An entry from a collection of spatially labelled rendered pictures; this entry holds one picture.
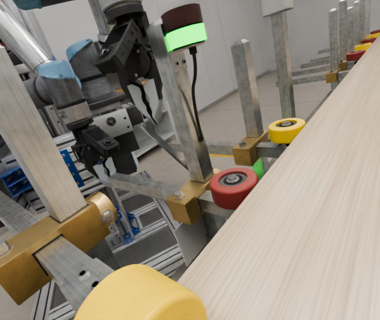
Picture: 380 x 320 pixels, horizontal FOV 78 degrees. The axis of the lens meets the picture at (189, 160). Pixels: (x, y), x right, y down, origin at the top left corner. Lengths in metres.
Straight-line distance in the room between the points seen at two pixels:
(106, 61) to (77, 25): 3.20
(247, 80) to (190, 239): 0.40
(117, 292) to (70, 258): 0.10
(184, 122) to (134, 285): 0.31
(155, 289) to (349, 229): 0.21
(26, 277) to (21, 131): 0.15
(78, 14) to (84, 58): 2.61
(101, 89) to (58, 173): 0.79
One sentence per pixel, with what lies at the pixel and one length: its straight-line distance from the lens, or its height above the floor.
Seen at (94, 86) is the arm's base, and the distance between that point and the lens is 1.07.
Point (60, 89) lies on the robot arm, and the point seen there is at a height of 1.11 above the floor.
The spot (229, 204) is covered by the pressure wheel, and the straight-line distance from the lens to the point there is 0.38.
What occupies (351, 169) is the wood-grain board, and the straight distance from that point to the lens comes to 0.41.
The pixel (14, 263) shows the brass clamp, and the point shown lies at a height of 0.96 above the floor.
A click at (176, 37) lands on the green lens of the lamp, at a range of 0.39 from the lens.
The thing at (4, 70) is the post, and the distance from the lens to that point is 0.30.
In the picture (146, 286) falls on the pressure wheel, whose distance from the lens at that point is 0.18.
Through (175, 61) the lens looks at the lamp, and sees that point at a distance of 0.42.
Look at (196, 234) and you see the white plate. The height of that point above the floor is 0.75.
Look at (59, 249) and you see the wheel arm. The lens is 0.29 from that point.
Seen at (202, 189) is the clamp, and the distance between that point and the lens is 0.46.
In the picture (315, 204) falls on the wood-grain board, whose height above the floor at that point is 0.90.
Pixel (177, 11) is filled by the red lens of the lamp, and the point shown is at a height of 1.16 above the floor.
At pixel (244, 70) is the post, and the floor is 1.04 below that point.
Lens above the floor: 1.10
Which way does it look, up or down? 23 degrees down
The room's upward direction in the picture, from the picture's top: 16 degrees counter-clockwise
